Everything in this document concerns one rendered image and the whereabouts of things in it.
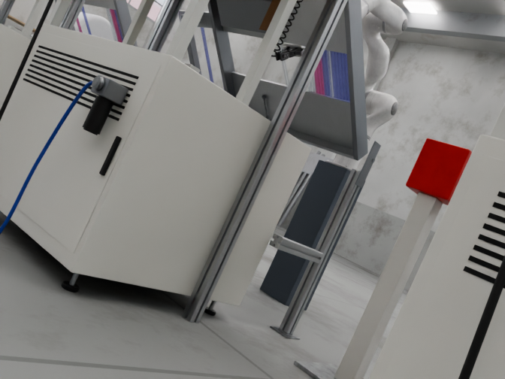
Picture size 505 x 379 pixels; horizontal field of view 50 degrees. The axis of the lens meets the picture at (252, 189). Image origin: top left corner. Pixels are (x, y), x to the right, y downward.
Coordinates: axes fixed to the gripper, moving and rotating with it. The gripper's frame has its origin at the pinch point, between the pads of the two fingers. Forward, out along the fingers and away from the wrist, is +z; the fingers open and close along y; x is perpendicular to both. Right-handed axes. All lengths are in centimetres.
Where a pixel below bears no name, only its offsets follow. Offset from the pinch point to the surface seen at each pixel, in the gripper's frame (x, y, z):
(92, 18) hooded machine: 31, -399, -133
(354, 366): 69, 71, 59
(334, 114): 20.0, 23.6, 1.2
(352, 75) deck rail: 1.9, 37.4, 6.7
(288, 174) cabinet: 23, 36, 40
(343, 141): 30.7, 26.1, 0.7
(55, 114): -11, 0, 91
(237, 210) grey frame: 23, 38, 65
